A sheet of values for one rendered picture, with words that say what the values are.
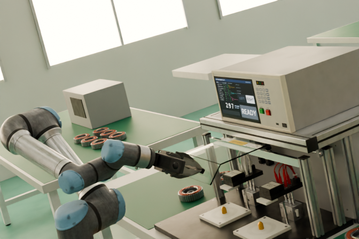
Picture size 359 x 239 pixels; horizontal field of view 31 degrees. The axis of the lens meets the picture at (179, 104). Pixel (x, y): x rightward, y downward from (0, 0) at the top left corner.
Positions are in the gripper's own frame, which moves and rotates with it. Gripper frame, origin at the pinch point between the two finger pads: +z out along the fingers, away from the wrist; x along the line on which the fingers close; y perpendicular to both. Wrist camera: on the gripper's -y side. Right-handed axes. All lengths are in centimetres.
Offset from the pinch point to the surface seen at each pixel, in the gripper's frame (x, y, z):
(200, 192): 13, 47, 33
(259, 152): -10.5, -1.5, 22.5
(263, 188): 1.8, -6.2, 24.0
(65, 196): 71, 344, 88
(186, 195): 16, 49, 27
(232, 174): 0.5, 17.1, 25.9
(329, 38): -126, 273, 279
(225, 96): -28.4, 19.4, 16.1
